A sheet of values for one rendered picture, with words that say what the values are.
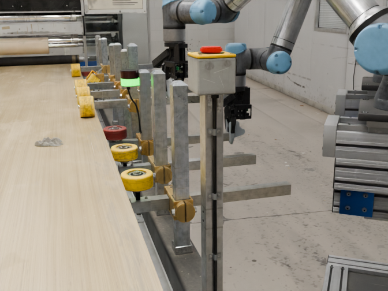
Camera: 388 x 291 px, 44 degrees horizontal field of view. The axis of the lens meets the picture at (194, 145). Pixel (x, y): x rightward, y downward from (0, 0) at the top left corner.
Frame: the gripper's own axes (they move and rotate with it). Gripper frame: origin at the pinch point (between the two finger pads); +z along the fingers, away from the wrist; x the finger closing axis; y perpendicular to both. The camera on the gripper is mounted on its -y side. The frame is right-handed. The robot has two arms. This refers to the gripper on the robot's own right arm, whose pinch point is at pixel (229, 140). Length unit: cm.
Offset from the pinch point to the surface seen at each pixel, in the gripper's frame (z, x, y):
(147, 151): -1.1, -8.5, -32.1
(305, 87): 61, 453, 271
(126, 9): -48, 222, -6
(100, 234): -7, -81, -53
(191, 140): -1.7, -1.5, -14.7
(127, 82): -24.5, -6.7, -37.5
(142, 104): -16.9, -5.7, -32.7
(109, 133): -7.0, -3.4, -43.8
